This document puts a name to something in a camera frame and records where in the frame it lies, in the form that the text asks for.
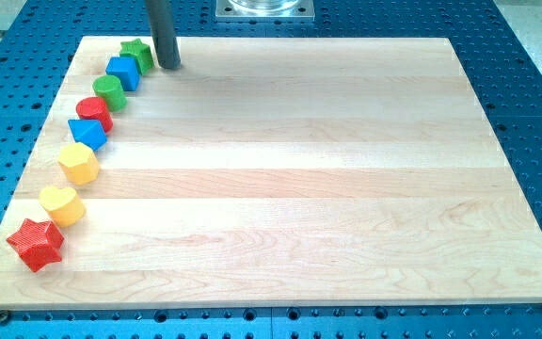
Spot light wooden board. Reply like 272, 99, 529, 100
0, 36, 542, 310

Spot red cylinder block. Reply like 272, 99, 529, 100
75, 96, 113, 133

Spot yellow hexagon block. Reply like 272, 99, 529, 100
57, 142, 100, 186

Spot green star block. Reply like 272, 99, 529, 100
120, 39, 154, 75

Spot left board clamp bolt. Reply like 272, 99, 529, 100
0, 310, 11, 325

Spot blue triangle block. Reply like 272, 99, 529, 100
68, 120, 107, 152

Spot blue cube block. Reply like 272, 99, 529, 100
105, 56, 140, 91

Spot yellow heart block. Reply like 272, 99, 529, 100
39, 186, 86, 228

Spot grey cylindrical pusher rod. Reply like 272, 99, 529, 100
145, 0, 181, 70

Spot green cylinder block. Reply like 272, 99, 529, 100
92, 75, 127, 111

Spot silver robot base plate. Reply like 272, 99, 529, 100
215, 0, 315, 22

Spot red star block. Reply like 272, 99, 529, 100
7, 218, 65, 272

